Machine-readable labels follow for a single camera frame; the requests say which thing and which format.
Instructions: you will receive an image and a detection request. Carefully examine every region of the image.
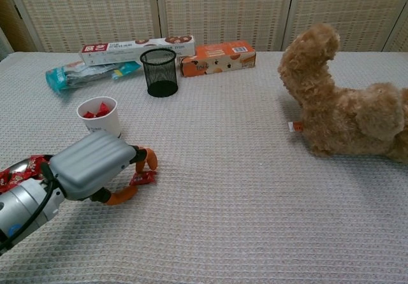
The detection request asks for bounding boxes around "round metal plate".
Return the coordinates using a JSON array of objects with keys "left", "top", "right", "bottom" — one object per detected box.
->
[{"left": 0, "top": 155, "right": 55, "bottom": 183}]

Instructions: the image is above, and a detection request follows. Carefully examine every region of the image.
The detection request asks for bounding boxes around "brown wooden screen panel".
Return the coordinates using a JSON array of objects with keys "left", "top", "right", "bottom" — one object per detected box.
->
[{"left": 0, "top": 0, "right": 36, "bottom": 55}]

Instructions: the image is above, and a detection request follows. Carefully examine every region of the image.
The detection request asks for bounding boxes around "orange cardboard box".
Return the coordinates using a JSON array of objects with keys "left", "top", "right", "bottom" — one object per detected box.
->
[{"left": 179, "top": 40, "right": 257, "bottom": 78}]

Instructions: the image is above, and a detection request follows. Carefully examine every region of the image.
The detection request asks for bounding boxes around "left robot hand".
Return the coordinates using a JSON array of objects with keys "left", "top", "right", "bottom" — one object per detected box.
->
[{"left": 47, "top": 130, "right": 159, "bottom": 206}]

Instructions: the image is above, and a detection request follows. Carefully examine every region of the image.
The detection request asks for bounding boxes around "black mesh pen holder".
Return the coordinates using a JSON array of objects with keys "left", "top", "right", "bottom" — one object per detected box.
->
[{"left": 140, "top": 48, "right": 179, "bottom": 98}]

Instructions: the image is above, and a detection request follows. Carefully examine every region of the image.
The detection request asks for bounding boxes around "teal silver snack bag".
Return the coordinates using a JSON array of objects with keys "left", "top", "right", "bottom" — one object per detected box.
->
[{"left": 45, "top": 60, "right": 128, "bottom": 91}]

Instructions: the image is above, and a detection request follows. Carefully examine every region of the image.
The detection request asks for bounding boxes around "brown plush teddy bear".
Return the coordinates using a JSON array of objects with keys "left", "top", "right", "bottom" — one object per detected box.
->
[{"left": 277, "top": 22, "right": 408, "bottom": 164}]

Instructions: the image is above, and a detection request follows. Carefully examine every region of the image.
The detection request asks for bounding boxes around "woven folding screen panel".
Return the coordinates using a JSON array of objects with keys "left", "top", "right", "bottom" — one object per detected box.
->
[
  {"left": 6, "top": 0, "right": 162, "bottom": 53},
  {"left": 282, "top": 0, "right": 408, "bottom": 52},
  {"left": 155, "top": 0, "right": 296, "bottom": 52},
  {"left": 382, "top": 8, "right": 408, "bottom": 53}
]

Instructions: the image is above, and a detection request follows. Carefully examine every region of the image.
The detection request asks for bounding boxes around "white paper cup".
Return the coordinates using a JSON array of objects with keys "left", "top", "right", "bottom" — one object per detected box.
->
[{"left": 76, "top": 96, "right": 122, "bottom": 138}]

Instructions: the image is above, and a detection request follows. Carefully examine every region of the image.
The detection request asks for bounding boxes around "white woven tablecloth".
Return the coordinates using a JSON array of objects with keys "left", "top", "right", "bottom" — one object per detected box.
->
[{"left": 0, "top": 50, "right": 408, "bottom": 284}]

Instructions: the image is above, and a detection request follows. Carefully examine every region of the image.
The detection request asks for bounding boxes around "pile of red-wrapped candies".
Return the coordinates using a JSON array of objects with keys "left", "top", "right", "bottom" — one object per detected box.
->
[{"left": 0, "top": 156, "right": 52, "bottom": 194}]

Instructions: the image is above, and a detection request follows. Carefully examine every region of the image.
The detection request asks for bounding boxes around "long white baking paper box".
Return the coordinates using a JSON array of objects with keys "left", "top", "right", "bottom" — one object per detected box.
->
[{"left": 79, "top": 34, "right": 196, "bottom": 67}]

